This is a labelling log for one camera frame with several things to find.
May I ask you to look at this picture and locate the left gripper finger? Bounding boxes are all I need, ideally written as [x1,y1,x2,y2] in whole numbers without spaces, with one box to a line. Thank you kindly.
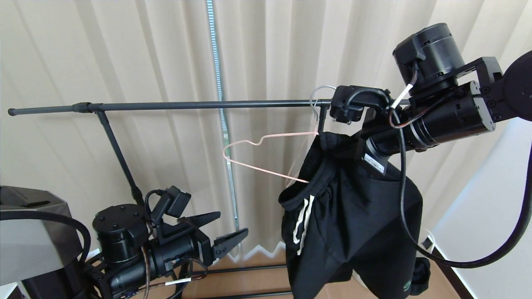
[212,228,249,260]
[178,211,222,230]

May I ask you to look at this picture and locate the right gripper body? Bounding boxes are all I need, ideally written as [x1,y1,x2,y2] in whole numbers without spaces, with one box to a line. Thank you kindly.
[353,114,419,175]

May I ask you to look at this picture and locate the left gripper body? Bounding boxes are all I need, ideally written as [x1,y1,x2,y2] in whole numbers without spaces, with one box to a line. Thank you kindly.
[150,219,217,267]

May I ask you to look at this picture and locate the black shorts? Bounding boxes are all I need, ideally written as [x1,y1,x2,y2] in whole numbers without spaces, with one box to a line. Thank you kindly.
[278,132,424,299]

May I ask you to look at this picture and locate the pink clothes hanger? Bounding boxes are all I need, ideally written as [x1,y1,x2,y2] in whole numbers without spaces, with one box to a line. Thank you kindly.
[285,99,329,188]
[223,85,338,185]

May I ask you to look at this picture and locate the white laundry basket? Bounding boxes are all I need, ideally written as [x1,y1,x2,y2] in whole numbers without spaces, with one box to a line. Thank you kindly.
[420,230,436,266]

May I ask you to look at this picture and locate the black clothes rack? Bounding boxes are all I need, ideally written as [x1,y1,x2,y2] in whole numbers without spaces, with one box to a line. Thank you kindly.
[8,98,412,299]

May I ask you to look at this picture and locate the black garment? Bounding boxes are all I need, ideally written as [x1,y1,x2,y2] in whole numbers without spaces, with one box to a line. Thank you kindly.
[411,257,431,296]

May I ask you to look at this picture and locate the beige curtain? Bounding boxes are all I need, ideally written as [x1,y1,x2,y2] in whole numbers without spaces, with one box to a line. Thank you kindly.
[0,0,532,266]

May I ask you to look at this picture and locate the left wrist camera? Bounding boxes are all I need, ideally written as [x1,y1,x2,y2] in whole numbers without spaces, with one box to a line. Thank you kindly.
[145,186,192,227]

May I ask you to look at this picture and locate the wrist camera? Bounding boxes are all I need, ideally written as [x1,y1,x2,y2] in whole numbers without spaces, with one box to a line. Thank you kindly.
[330,85,393,125]
[145,186,192,227]

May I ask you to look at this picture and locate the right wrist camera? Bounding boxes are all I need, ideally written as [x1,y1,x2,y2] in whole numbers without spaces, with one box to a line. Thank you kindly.
[330,85,393,125]

